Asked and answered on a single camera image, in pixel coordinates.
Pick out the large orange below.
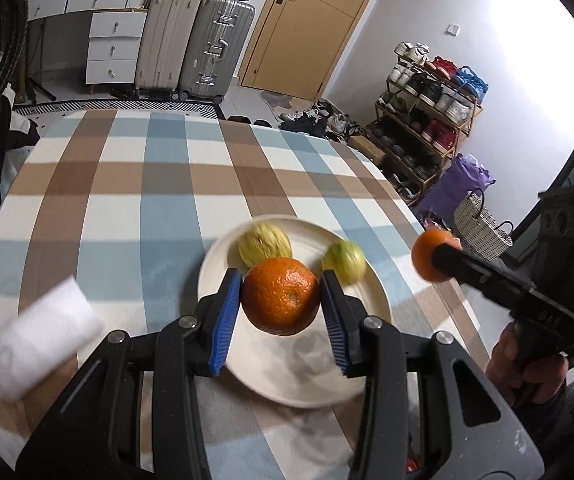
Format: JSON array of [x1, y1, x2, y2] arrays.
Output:
[[241, 257, 320, 337]]

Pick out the person's right hand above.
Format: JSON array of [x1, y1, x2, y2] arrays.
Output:
[[485, 322, 568, 406]]

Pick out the black white striped rug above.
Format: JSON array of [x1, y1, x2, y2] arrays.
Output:
[[14, 99, 225, 121]]

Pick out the grey door mat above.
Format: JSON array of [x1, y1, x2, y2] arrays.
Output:
[[259, 90, 298, 117]]

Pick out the yellow-green round fruit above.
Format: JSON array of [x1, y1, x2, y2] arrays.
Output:
[[321, 241, 367, 286]]

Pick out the black tripod stand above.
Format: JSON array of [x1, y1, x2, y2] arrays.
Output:
[[26, 25, 58, 102]]

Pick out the wooden door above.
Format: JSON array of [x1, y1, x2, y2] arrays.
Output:
[[239, 0, 390, 103]]

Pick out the purple bag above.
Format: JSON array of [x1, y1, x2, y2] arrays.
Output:
[[417, 154, 496, 226]]

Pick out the cardboard box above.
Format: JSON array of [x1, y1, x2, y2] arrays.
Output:
[[349, 134, 388, 166]]

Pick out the woven basket bag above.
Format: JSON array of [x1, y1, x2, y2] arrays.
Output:
[[453, 189, 515, 262]]

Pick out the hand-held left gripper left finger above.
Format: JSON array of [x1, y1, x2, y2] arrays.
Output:
[[17, 268, 245, 480]]

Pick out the row of assorted shoes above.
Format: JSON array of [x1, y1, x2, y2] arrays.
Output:
[[379, 41, 488, 201]]

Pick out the small orange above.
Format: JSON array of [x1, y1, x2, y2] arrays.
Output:
[[411, 228, 462, 283]]

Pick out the pile of sneakers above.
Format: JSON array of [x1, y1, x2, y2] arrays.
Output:
[[228, 100, 365, 143]]

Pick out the wrinkled yellow fruit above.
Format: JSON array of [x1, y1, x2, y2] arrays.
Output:
[[237, 222, 294, 269]]

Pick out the cream round plate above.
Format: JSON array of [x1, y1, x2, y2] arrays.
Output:
[[198, 216, 394, 408]]

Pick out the metal shoe rack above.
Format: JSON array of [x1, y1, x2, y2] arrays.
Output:
[[374, 42, 485, 206]]

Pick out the beige suitcase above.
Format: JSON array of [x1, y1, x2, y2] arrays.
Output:
[[134, 0, 204, 98]]

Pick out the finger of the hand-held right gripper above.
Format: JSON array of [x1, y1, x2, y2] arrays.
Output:
[[432, 244, 536, 312]]

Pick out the silver suitcase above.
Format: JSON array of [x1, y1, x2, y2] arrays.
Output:
[[179, 0, 256, 102]]

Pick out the white drawer cabinet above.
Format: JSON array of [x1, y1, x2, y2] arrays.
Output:
[[27, 0, 152, 96]]

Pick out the white paper towel roll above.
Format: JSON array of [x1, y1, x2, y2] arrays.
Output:
[[0, 275, 105, 403]]

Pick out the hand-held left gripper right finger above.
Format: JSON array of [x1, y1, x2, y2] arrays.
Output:
[[319, 270, 548, 480]]

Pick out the checkered tablecloth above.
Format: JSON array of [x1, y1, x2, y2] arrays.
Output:
[[0, 108, 498, 480]]

